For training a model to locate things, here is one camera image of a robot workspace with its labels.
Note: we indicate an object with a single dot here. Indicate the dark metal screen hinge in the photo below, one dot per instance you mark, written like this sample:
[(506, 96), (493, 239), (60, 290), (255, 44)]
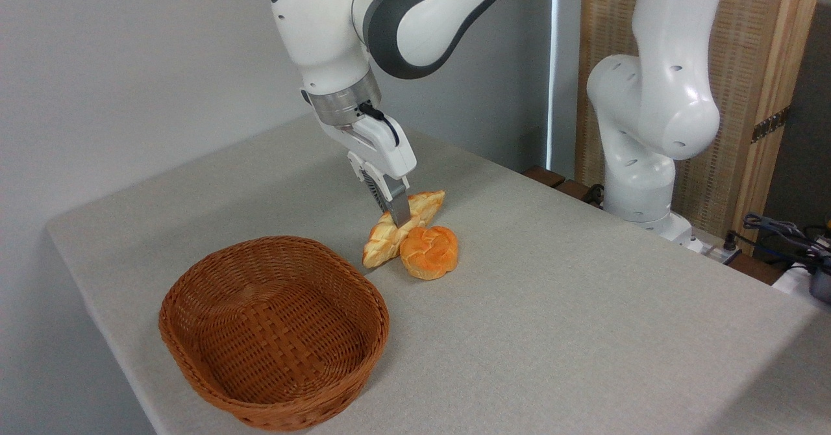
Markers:
[(769, 125)]

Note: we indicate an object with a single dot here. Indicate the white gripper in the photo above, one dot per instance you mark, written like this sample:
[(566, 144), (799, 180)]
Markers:
[(383, 149)]

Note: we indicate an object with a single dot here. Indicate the brown wicker basket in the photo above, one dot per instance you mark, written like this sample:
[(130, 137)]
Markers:
[(272, 331)]

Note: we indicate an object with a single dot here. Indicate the white vertical wall trim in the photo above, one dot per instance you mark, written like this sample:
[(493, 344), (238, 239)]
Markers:
[(552, 65)]

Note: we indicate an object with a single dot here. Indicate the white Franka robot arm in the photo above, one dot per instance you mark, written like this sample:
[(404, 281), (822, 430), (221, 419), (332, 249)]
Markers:
[(669, 97)]

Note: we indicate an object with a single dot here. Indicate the long braided bread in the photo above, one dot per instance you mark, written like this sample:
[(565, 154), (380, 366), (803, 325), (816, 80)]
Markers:
[(380, 247)]

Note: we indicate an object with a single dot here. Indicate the black power plug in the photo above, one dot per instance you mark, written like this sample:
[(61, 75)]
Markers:
[(731, 240)]

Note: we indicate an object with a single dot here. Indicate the wooden rattan folding screen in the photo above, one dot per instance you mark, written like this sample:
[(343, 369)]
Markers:
[(746, 45)]

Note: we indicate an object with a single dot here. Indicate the round orange bread bun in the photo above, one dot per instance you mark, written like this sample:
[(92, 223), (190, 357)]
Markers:
[(428, 253)]

